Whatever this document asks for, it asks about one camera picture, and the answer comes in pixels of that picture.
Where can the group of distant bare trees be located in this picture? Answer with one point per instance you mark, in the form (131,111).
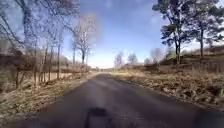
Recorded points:
(118,61)

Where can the grey asphalt road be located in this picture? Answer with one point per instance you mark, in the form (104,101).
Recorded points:
(113,100)

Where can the row of bare trees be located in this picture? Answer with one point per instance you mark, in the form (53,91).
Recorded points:
(58,56)

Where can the dry grass verge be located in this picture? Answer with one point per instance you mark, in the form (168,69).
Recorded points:
(180,85)
(30,98)

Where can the pine tree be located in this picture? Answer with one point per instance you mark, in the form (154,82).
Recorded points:
(176,33)
(202,36)

